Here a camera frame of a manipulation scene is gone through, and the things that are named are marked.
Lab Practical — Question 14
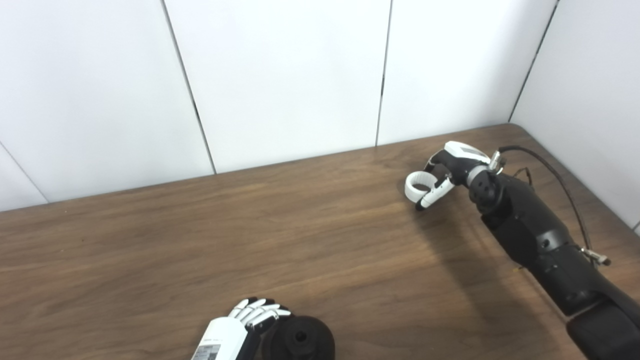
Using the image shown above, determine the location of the right thin black wire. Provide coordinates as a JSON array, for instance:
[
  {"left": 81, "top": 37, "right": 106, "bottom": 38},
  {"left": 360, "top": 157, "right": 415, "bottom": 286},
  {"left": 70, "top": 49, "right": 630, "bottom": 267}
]
[{"left": 512, "top": 167, "right": 536, "bottom": 188}]

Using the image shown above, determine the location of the round black plastic part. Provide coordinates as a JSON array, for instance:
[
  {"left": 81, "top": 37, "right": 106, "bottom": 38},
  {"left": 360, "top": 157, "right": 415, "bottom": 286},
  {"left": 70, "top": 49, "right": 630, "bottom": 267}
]
[{"left": 260, "top": 315, "right": 336, "bottom": 360}]

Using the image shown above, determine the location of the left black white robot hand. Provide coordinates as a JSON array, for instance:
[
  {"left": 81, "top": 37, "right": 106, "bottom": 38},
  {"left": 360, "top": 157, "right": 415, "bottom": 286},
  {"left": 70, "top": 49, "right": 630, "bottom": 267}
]
[{"left": 190, "top": 297, "right": 292, "bottom": 360}]

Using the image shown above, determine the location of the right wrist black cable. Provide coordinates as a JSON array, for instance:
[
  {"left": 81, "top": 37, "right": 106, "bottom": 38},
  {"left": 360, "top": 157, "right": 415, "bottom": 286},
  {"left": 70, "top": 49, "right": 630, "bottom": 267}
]
[{"left": 489, "top": 145, "right": 612, "bottom": 267}]

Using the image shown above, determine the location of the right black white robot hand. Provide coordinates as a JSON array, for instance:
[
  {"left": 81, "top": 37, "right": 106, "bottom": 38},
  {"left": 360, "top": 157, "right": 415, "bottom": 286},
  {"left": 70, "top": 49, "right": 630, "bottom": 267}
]
[{"left": 415, "top": 141, "right": 493, "bottom": 212}]

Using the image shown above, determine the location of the white toothed plastic ring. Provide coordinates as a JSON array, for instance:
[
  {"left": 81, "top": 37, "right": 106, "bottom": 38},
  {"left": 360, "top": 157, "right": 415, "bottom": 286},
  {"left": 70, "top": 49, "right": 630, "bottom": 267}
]
[{"left": 404, "top": 171, "right": 438, "bottom": 205}]

